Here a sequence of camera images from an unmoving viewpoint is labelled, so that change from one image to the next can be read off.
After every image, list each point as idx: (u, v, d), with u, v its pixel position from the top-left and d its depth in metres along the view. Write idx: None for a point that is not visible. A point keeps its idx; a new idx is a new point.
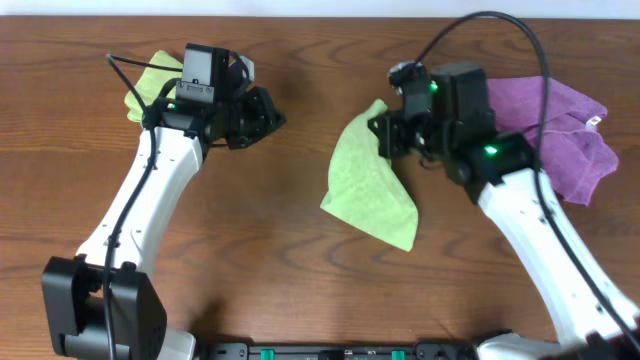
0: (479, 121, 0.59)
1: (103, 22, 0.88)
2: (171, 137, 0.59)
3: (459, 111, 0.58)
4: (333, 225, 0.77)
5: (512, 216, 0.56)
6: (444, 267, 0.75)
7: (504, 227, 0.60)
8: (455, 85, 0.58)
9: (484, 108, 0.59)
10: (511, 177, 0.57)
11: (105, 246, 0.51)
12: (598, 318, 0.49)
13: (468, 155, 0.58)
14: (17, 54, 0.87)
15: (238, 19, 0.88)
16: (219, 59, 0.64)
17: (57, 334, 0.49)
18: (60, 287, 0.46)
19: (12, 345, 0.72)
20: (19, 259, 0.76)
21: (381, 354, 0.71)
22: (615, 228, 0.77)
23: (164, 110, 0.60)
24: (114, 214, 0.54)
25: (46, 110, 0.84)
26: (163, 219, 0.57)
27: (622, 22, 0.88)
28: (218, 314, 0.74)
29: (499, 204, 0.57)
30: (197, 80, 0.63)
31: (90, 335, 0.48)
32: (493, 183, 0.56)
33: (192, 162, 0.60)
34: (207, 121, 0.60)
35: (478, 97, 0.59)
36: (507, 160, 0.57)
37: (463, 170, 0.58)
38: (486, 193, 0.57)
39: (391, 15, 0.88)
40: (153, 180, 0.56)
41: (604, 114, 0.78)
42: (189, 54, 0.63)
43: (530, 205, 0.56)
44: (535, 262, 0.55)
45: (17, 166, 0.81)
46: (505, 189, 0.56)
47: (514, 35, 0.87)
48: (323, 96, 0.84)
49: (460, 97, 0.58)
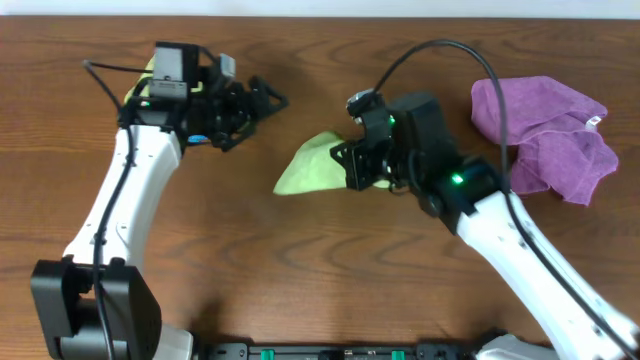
0: (440, 150, 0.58)
1: (104, 23, 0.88)
2: (148, 134, 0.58)
3: (420, 143, 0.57)
4: (333, 225, 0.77)
5: (492, 244, 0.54)
6: (444, 267, 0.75)
7: (483, 249, 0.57)
8: (410, 118, 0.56)
9: (444, 139, 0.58)
10: (483, 206, 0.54)
11: (91, 245, 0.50)
12: (598, 340, 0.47)
13: (434, 185, 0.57)
14: (17, 55, 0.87)
15: (236, 20, 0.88)
16: (188, 55, 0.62)
17: (51, 336, 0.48)
18: (49, 289, 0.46)
19: (10, 345, 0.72)
20: (18, 259, 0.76)
21: (381, 354, 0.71)
22: (615, 228, 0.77)
23: (138, 107, 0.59)
24: (97, 213, 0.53)
25: (46, 110, 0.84)
26: (147, 215, 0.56)
27: (620, 23, 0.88)
28: (217, 313, 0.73)
29: (475, 232, 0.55)
30: (168, 76, 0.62)
31: (86, 335, 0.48)
32: (467, 214, 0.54)
33: (172, 157, 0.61)
34: (183, 117, 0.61)
35: (436, 129, 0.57)
36: (473, 190, 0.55)
37: (434, 202, 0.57)
38: (463, 224, 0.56)
39: (390, 15, 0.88)
40: (134, 176, 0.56)
41: (604, 114, 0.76)
42: (159, 50, 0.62)
43: (507, 229, 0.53)
44: (523, 286, 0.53)
45: (16, 165, 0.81)
46: (479, 219, 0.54)
47: (513, 35, 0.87)
48: (321, 97, 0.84)
49: (416, 128, 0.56)
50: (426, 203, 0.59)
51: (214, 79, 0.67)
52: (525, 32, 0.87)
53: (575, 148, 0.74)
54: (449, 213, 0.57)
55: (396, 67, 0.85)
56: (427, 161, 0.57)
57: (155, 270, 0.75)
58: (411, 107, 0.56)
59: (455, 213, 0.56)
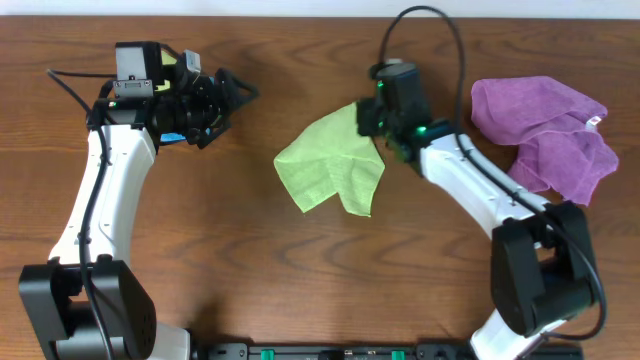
0: (415, 111, 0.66)
1: (104, 23, 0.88)
2: (121, 132, 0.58)
3: (399, 103, 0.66)
4: (332, 225, 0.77)
5: (439, 163, 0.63)
6: (445, 267, 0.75)
7: (438, 176, 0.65)
8: (393, 83, 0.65)
9: (420, 102, 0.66)
10: (439, 142, 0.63)
11: (76, 245, 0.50)
12: (513, 210, 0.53)
13: (408, 136, 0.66)
14: (17, 55, 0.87)
15: (236, 20, 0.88)
16: (151, 52, 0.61)
17: (47, 341, 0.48)
18: (39, 293, 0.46)
19: (12, 344, 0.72)
20: (19, 259, 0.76)
21: (381, 354, 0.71)
22: (614, 228, 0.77)
23: (107, 109, 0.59)
24: (78, 213, 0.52)
25: (46, 110, 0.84)
26: (129, 212, 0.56)
27: (620, 23, 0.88)
28: (217, 313, 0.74)
29: (431, 160, 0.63)
30: (133, 76, 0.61)
31: (82, 336, 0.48)
32: (425, 149, 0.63)
33: (146, 153, 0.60)
34: (152, 113, 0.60)
35: (414, 94, 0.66)
36: (434, 135, 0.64)
37: (403, 149, 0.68)
38: (423, 159, 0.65)
39: (390, 15, 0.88)
40: (111, 174, 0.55)
41: (604, 114, 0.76)
42: (119, 51, 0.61)
43: (451, 151, 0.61)
44: (465, 193, 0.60)
45: (16, 166, 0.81)
46: (434, 151, 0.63)
47: (513, 36, 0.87)
48: (321, 97, 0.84)
49: (397, 90, 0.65)
50: (398, 149, 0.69)
51: (180, 76, 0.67)
52: (526, 32, 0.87)
53: (575, 148, 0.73)
54: (416, 158, 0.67)
55: None
56: (405, 119, 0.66)
57: (155, 270, 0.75)
58: (396, 74, 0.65)
59: (419, 153, 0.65)
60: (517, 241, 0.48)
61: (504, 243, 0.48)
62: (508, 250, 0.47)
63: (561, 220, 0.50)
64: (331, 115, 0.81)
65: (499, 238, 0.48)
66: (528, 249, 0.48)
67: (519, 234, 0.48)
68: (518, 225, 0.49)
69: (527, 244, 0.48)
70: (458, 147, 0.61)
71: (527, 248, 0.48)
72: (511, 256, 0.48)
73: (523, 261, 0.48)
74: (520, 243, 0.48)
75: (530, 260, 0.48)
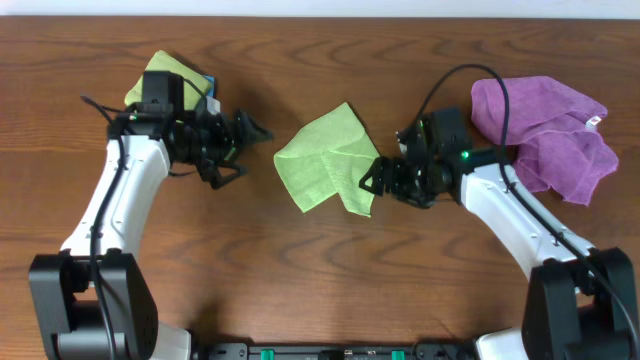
0: (461, 144, 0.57)
1: (104, 23, 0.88)
2: (141, 142, 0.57)
3: (439, 135, 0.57)
4: (332, 225, 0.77)
5: (480, 194, 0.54)
6: (444, 267, 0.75)
7: (476, 208, 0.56)
8: (433, 117, 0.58)
9: (466, 137, 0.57)
10: (482, 168, 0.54)
11: (87, 238, 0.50)
12: (557, 250, 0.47)
13: (448, 160, 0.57)
14: (17, 55, 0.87)
15: (236, 20, 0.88)
16: (174, 80, 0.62)
17: (48, 333, 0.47)
18: (48, 282, 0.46)
19: (11, 344, 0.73)
20: (19, 259, 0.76)
21: (381, 354, 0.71)
22: (615, 228, 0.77)
23: (128, 122, 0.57)
24: (91, 210, 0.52)
25: (46, 110, 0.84)
26: (140, 215, 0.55)
27: (620, 23, 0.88)
28: (217, 313, 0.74)
29: (470, 191, 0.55)
30: (155, 100, 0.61)
31: (84, 331, 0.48)
32: (466, 175, 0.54)
33: (162, 163, 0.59)
34: (170, 128, 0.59)
35: (461, 127, 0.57)
36: (480, 161, 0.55)
37: (444, 175, 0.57)
38: (462, 187, 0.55)
39: (390, 15, 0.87)
40: (126, 179, 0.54)
41: (604, 114, 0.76)
42: (144, 77, 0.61)
43: (495, 182, 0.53)
44: (506, 232, 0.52)
45: (16, 166, 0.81)
46: (476, 178, 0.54)
47: (513, 36, 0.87)
48: (321, 97, 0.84)
49: (435, 125, 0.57)
50: (437, 178, 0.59)
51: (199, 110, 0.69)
52: (525, 32, 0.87)
53: (575, 148, 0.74)
54: (457, 187, 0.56)
55: (397, 67, 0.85)
56: (445, 153, 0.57)
57: (155, 270, 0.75)
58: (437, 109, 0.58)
59: (459, 179, 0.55)
60: (559, 286, 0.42)
61: (543, 283, 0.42)
62: (547, 290, 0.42)
63: (608, 269, 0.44)
64: (327, 115, 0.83)
65: (539, 277, 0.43)
66: (570, 294, 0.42)
67: (560, 277, 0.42)
68: (560, 268, 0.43)
69: (569, 289, 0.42)
70: (503, 177, 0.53)
71: (568, 294, 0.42)
72: (549, 300, 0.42)
73: (562, 306, 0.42)
74: (562, 287, 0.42)
75: (571, 306, 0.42)
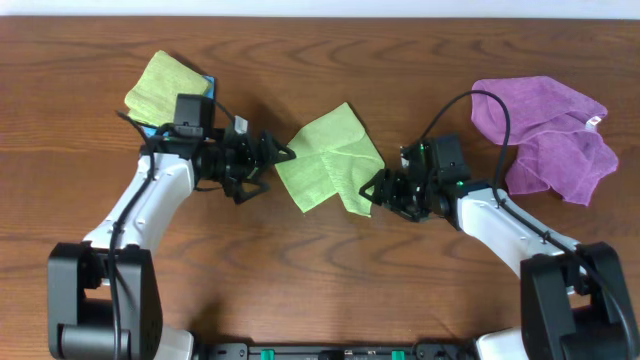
0: (455, 173, 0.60)
1: (103, 22, 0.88)
2: (175, 159, 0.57)
3: (438, 162, 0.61)
4: (332, 225, 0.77)
5: (474, 216, 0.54)
6: (444, 267, 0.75)
7: (474, 231, 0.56)
8: (433, 145, 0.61)
9: (463, 168, 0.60)
10: (475, 192, 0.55)
11: (109, 233, 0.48)
12: (543, 248, 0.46)
13: (447, 189, 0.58)
14: (15, 55, 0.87)
15: (236, 20, 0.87)
16: (207, 105, 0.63)
17: (54, 322, 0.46)
18: (66, 270, 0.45)
19: (13, 343, 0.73)
20: (19, 259, 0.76)
21: (381, 354, 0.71)
22: (614, 229, 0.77)
23: (161, 142, 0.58)
24: (116, 210, 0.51)
25: (46, 110, 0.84)
26: (161, 224, 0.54)
27: (621, 22, 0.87)
28: (217, 313, 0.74)
29: (465, 215, 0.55)
30: (187, 123, 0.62)
31: (91, 327, 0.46)
32: (460, 199, 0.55)
33: (187, 183, 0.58)
34: (198, 152, 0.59)
35: (458, 157, 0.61)
36: (473, 184, 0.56)
37: (443, 202, 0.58)
38: (459, 211, 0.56)
39: (390, 15, 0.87)
40: (153, 189, 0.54)
41: (604, 114, 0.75)
42: (178, 100, 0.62)
43: (486, 201, 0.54)
44: (499, 245, 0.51)
45: (16, 166, 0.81)
46: (469, 199, 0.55)
47: (513, 36, 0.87)
48: (321, 97, 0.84)
49: (435, 152, 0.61)
50: (435, 204, 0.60)
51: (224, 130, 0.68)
52: (525, 32, 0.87)
53: (575, 148, 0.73)
54: (454, 213, 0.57)
55: (397, 68, 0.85)
56: (442, 180, 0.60)
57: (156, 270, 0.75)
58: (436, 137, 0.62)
59: (455, 204, 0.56)
60: (548, 278, 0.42)
61: (533, 276, 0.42)
62: (537, 284, 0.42)
63: (594, 261, 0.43)
64: (328, 115, 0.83)
65: (528, 271, 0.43)
66: (562, 287, 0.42)
67: (551, 270, 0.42)
68: (548, 260, 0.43)
69: (560, 282, 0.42)
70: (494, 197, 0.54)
71: (561, 287, 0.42)
72: (543, 293, 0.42)
73: (558, 301, 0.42)
74: (552, 280, 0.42)
75: (568, 303, 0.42)
